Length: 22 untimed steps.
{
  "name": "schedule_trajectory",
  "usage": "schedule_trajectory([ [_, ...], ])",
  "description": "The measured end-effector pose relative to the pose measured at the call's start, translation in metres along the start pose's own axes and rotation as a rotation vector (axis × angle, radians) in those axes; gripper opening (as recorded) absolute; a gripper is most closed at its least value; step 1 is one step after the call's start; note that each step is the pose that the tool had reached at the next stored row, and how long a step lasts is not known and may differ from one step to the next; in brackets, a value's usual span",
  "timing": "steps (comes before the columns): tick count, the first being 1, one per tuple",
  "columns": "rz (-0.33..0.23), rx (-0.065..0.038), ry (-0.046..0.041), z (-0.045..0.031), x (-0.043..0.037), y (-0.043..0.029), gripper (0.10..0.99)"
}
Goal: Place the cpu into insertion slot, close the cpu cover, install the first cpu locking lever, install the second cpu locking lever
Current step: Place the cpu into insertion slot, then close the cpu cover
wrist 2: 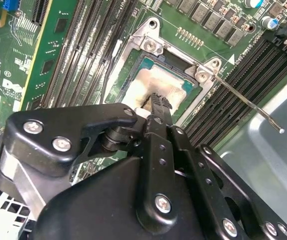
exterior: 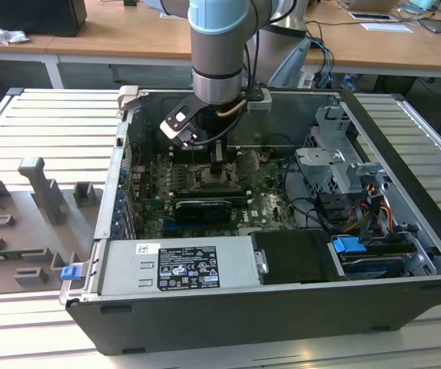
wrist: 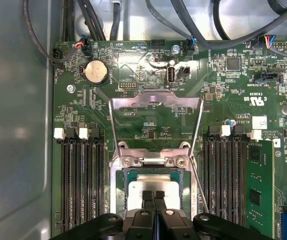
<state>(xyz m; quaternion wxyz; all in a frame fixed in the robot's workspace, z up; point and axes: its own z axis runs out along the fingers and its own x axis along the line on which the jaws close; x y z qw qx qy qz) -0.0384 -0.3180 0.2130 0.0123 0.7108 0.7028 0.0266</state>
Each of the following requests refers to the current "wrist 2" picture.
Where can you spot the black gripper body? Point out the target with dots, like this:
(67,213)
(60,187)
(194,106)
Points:
(96,205)

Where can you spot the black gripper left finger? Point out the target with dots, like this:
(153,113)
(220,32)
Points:
(58,130)

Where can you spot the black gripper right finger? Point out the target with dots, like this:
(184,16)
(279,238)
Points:
(208,180)

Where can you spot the CPU with silver top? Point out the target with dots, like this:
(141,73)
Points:
(158,82)

